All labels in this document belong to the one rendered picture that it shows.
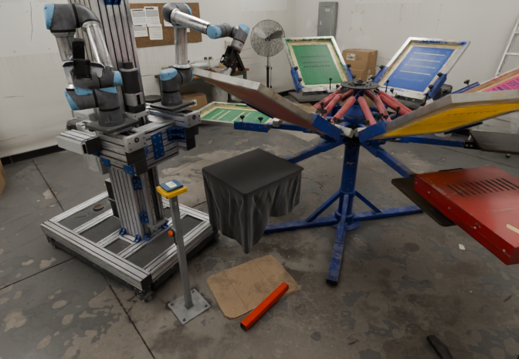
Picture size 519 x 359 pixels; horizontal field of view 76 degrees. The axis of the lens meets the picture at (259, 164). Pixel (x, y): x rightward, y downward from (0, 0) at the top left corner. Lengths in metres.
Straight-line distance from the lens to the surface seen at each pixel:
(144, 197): 2.62
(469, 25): 5.90
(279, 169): 2.08
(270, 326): 2.39
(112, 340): 2.53
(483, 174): 1.99
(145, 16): 5.72
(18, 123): 5.44
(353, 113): 2.78
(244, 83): 1.65
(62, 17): 2.03
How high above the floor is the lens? 1.88
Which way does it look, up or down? 26 degrees down
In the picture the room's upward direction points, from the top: 1 degrees counter-clockwise
